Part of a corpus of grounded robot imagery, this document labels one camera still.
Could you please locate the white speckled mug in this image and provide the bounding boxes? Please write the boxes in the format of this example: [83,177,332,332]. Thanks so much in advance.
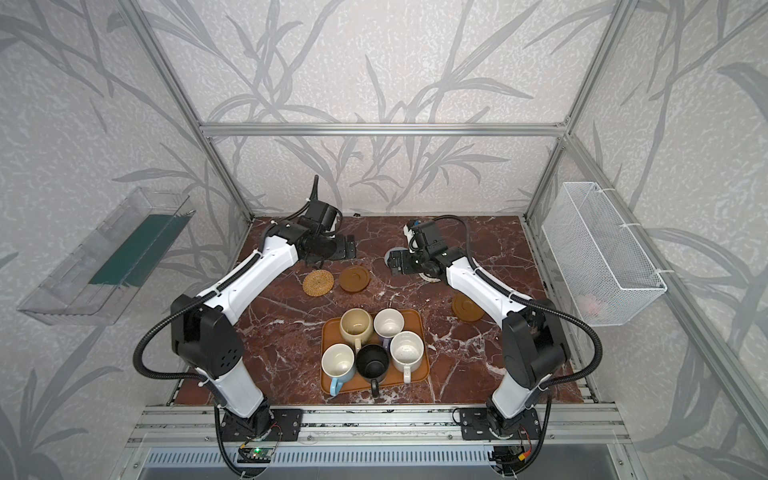
[389,331,425,384]

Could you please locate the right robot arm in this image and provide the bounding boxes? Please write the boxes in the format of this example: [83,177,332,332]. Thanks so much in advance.
[387,215,604,425]

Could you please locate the aluminium front rail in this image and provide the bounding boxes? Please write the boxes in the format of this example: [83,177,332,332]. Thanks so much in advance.
[127,403,631,447]

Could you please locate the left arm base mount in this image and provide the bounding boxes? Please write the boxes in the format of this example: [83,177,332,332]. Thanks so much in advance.
[219,408,304,443]

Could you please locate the cream woven coaster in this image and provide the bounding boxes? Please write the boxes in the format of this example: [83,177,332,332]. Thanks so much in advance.
[419,273,442,283]

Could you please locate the white wire mesh basket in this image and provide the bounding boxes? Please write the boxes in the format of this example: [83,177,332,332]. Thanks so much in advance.
[542,182,667,327]

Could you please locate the light blue mug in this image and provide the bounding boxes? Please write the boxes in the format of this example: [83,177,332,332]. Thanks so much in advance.
[321,343,356,396]

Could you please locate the grey woven coaster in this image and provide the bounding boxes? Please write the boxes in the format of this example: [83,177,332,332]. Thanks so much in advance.
[384,247,407,265]

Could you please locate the black ceramic mug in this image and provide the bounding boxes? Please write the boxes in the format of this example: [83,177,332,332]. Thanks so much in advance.
[355,344,390,398]

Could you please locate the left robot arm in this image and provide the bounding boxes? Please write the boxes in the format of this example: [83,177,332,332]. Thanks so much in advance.
[133,199,350,419]

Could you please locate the purple ceramic mug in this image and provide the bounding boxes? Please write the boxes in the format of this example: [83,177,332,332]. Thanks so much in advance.
[373,308,405,349]

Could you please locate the woven straw coaster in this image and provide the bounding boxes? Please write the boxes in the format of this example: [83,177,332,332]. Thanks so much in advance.
[302,270,335,297]

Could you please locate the brown wooden saucer coaster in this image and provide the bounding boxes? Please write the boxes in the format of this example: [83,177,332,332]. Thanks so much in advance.
[339,265,371,293]

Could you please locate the clear plastic wall bin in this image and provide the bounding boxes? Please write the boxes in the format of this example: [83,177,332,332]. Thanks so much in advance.
[18,187,196,326]

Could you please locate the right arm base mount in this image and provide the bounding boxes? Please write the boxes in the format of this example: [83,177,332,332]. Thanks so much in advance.
[454,407,543,441]

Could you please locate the orange serving tray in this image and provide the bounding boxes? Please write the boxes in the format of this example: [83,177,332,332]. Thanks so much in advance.
[320,309,430,398]

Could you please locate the beige ceramic mug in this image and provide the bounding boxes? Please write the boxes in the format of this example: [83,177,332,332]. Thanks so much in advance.
[339,308,373,352]

